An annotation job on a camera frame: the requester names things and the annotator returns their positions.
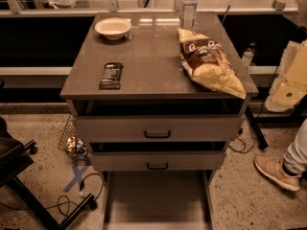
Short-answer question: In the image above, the dark rxbar chocolate bar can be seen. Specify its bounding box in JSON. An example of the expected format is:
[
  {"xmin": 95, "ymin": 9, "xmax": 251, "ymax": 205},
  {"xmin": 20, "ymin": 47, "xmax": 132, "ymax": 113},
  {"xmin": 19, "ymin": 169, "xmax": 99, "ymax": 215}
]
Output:
[{"xmin": 99, "ymin": 62, "xmax": 123, "ymax": 90}]

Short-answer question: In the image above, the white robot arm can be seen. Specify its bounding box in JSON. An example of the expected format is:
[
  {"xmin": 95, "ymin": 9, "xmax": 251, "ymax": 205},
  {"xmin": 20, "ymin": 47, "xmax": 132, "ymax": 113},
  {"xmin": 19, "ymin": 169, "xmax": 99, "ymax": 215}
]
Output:
[{"xmin": 265, "ymin": 0, "xmax": 307, "ymax": 112}]

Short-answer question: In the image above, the grey drawer cabinet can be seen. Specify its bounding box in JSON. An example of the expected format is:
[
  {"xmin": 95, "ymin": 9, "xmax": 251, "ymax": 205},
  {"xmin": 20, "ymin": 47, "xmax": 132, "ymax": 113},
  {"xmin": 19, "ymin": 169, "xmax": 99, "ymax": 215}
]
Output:
[{"xmin": 59, "ymin": 11, "xmax": 259, "ymax": 230}]

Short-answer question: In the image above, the open bottom drawer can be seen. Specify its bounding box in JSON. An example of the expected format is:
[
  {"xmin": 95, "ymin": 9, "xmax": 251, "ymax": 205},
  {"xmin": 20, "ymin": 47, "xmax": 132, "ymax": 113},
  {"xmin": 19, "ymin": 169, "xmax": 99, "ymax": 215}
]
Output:
[{"xmin": 102, "ymin": 171, "xmax": 216, "ymax": 230}]

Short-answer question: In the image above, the brown yellow chip bag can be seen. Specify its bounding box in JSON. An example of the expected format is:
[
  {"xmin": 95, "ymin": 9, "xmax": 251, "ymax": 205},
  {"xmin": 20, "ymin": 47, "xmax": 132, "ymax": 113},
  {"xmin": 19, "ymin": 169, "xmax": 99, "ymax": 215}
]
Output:
[{"xmin": 177, "ymin": 29, "xmax": 247, "ymax": 99}]

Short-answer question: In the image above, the white paper bowl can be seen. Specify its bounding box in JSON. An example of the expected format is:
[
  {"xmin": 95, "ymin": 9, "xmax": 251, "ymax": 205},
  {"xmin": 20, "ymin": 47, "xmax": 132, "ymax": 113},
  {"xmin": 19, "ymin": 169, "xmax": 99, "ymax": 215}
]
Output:
[{"xmin": 94, "ymin": 17, "xmax": 131, "ymax": 40}]

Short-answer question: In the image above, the black table leg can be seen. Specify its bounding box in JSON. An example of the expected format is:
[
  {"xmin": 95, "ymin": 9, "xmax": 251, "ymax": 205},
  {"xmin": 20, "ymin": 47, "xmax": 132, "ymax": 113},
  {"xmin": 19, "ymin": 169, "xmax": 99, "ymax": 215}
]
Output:
[{"xmin": 245, "ymin": 107, "xmax": 269, "ymax": 150}]

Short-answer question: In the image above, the small bottle behind cabinet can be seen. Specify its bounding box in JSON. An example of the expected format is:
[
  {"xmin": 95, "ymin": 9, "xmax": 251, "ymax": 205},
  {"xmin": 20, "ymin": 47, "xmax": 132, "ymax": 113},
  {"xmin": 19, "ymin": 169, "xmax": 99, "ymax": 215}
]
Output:
[{"xmin": 242, "ymin": 42, "xmax": 256, "ymax": 68}]

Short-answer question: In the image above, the clear plastic water bottle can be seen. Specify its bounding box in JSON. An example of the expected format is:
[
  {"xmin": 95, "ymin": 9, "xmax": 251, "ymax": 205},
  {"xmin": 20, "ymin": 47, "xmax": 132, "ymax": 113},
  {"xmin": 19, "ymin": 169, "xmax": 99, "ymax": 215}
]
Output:
[{"xmin": 179, "ymin": 0, "xmax": 198, "ymax": 31}]

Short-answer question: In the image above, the tan sneaker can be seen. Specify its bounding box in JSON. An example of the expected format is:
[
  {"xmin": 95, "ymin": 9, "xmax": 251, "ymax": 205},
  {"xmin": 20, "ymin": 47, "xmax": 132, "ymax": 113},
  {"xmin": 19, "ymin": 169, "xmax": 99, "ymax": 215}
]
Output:
[{"xmin": 254, "ymin": 155, "xmax": 301, "ymax": 192}]

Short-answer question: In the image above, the black office chair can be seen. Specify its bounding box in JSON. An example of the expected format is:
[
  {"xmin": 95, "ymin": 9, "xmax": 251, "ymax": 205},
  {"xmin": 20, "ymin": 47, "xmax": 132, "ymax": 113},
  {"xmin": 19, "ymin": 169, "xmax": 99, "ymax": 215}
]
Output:
[{"xmin": 0, "ymin": 118, "xmax": 97, "ymax": 230}]

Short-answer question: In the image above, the grey trouser leg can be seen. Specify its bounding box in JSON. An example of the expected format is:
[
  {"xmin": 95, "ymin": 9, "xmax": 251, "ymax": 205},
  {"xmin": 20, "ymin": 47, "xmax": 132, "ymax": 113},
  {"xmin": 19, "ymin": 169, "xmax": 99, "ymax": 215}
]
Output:
[{"xmin": 283, "ymin": 120, "xmax": 307, "ymax": 175}]

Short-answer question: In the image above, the top drawer with handle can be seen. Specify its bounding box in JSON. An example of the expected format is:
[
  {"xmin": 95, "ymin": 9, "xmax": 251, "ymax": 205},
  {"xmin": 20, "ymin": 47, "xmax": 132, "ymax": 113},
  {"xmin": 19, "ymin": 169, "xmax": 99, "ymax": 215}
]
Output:
[{"xmin": 73, "ymin": 116, "xmax": 244, "ymax": 143}]

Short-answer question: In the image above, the drawer with handle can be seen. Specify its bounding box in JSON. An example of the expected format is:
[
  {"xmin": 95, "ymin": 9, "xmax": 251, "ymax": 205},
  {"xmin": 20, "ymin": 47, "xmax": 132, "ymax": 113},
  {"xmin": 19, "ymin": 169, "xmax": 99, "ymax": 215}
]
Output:
[
  {"xmin": 73, "ymin": 116, "xmax": 244, "ymax": 143},
  {"xmin": 89, "ymin": 151, "xmax": 224, "ymax": 172}
]

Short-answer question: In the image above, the middle drawer with handle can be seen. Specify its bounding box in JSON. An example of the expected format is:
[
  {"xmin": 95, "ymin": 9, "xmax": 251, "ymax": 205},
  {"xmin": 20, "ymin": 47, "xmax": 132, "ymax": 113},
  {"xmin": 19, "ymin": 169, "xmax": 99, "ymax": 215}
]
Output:
[{"xmin": 89, "ymin": 151, "xmax": 224, "ymax": 172}]

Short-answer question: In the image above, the wire waste basket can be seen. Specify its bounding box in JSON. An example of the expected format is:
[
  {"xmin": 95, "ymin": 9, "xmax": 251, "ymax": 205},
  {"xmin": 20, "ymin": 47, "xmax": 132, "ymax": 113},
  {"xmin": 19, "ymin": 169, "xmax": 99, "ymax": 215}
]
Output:
[{"xmin": 58, "ymin": 116, "xmax": 88, "ymax": 162}]

